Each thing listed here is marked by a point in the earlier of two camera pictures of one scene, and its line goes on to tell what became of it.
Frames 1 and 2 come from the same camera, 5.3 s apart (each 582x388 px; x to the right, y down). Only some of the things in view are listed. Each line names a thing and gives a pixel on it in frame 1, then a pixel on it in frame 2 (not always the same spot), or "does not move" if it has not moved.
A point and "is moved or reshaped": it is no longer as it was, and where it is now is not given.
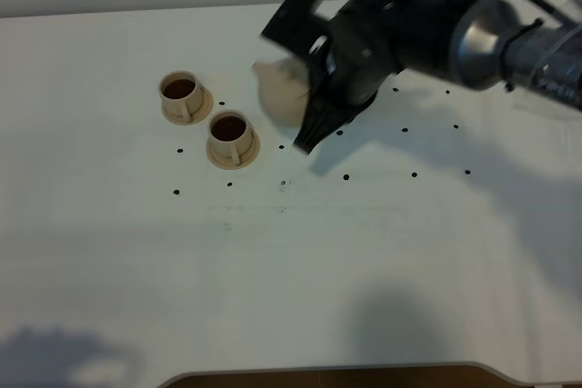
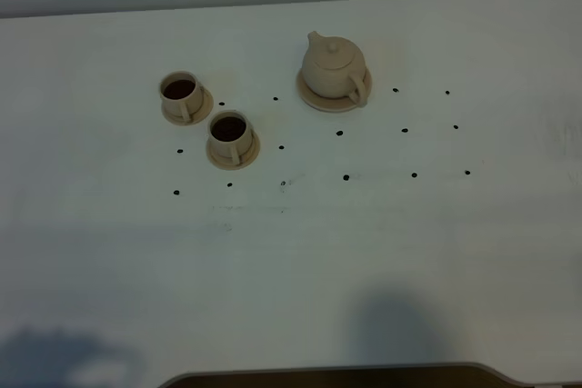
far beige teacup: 181,94 does not move
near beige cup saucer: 227,163 does not move
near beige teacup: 230,134 does not move
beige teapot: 284,87 is moved or reshaped
